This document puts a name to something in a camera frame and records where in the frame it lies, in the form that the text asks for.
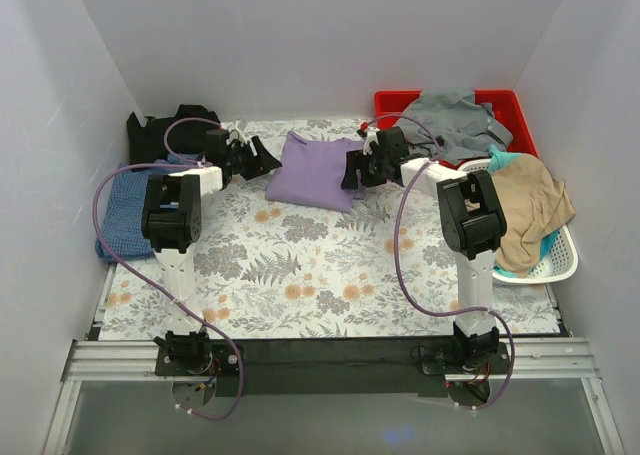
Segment white perforated laundry basket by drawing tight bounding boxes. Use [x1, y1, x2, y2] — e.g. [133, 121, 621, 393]
[454, 158, 580, 286]

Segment aluminium front rail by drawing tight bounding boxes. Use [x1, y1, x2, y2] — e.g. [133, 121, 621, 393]
[45, 337, 624, 454]

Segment blue checked folded shirt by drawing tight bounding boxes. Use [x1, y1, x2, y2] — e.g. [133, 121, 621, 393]
[101, 155, 187, 261]

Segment beige shirt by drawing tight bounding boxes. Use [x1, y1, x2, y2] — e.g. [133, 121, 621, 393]
[464, 154, 577, 279]

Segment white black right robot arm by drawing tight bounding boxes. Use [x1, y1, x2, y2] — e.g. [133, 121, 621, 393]
[341, 123, 507, 373]

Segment purple polo shirt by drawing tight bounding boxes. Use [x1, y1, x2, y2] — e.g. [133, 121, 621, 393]
[265, 131, 365, 212]

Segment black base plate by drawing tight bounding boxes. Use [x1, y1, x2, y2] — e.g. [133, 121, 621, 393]
[154, 336, 509, 397]

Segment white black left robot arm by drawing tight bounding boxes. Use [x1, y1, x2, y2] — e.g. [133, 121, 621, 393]
[141, 120, 282, 375]

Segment teal shirt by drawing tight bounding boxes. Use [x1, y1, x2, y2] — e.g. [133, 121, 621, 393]
[487, 147, 564, 278]

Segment grey shirt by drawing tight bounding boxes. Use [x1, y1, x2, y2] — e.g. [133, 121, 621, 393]
[395, 89, 514, 166]

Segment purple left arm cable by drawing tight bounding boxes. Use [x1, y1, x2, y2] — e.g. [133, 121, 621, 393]
[93, 117, 245, 421]

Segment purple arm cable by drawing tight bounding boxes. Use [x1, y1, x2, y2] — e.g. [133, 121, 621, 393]
[362, 114, 515, 412]
[93, 117, 245, 421]

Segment black folded shirt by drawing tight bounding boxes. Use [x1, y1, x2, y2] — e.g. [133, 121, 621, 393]
[126, 104, 220, 165]

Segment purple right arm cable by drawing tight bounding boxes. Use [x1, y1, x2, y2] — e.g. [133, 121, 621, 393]
[362, 114, 515, 412]

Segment red plastic bin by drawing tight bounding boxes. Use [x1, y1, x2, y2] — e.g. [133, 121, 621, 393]
[374, 90, 537, 168]

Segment floral patterned table mat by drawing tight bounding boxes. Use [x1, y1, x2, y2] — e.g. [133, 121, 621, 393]
[99, 117, 560, 340]

